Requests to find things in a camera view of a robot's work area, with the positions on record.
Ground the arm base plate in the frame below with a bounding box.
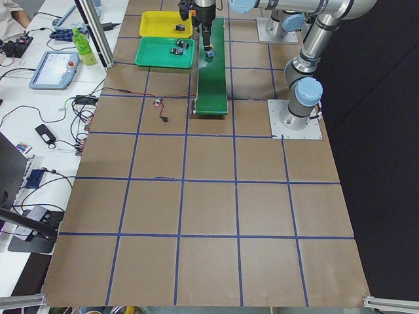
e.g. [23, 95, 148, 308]
[256, 18, 298, 44]
[268, 99, 322, 140]

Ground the green tea bottle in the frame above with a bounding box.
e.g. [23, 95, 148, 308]
[72, 28, 97, 66]

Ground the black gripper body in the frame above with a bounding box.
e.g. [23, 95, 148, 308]
[178, 0, 216, 31]

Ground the red power wire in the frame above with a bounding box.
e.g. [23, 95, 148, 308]
[101, 87, 197, 124]

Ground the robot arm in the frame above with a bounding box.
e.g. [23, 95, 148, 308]
[178, 1, 304, 51]
[229, 0, 376, 130]

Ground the green conveyor belt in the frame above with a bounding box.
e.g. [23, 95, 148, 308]
[192, 17, 228, 116]

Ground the small motor controller board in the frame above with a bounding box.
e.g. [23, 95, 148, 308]
[153, 98, 163, 107]

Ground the yellow tray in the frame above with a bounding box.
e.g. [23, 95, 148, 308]
[139, 11, 193, 38]

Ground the black power adapter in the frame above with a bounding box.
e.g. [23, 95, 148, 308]
[75, 95, 98, 106]

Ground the green push button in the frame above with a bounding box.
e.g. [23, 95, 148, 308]
[171, 47, 184, 56]
[176, 39, 189, 49]

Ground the green tray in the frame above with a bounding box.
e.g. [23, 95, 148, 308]
[134, 37, 195, 69]

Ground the aluminium frame post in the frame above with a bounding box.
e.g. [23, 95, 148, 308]
[74, 0, 115, 69]

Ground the teach pendant tablet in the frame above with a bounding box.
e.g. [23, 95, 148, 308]
[29, 51, 80, 90]

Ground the black phone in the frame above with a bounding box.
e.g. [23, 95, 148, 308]
[35, 124, 57, 145]

